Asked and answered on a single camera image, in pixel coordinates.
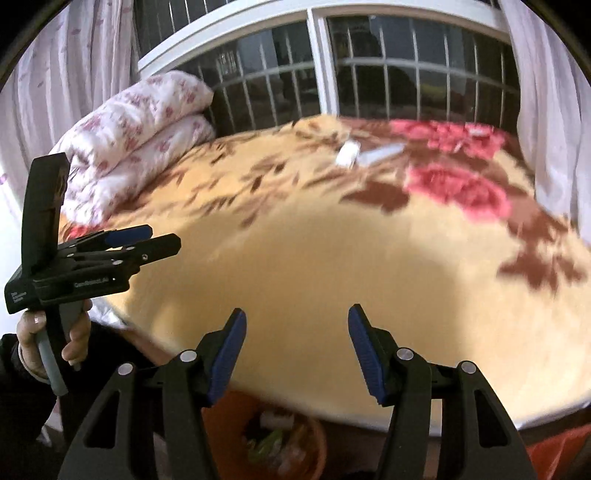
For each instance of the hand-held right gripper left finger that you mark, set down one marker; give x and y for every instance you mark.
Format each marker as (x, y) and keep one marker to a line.
(228, 355)

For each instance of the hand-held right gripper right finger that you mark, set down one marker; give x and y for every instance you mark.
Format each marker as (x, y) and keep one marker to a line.
(364, 355)

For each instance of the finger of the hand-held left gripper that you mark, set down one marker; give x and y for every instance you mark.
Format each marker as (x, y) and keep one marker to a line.
(127, 234)
(157, 247)

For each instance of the orange plastic bin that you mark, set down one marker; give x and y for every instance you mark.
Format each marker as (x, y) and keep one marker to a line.
(221, 429)

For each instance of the person's left forearm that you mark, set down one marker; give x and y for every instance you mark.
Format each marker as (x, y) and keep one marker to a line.
(23, 415)

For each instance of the person's left hand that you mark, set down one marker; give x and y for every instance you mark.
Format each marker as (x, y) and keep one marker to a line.
(78, 337)

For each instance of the crumpled plastic wrappers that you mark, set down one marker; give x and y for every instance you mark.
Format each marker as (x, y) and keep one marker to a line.
(277, 443)

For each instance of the folded floral quilt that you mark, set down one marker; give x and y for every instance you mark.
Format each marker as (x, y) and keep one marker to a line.
(134, 129)

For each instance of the yellow floral fleece blanket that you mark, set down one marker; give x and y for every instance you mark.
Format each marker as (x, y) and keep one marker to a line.
(300, 258)

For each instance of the sheer floral curtain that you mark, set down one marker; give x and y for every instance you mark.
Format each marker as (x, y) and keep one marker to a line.
(69, 69)
(549, 92)

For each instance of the white flat wrapper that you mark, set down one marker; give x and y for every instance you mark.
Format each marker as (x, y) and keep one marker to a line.
(381, 154)

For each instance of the small white box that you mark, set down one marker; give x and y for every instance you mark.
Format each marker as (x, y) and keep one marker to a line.
(347, 154)

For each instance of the orange plastic bag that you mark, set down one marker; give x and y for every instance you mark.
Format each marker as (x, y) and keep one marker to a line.
(563, 454)

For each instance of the white barred window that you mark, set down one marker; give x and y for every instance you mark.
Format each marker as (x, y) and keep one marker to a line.
(318, 60)

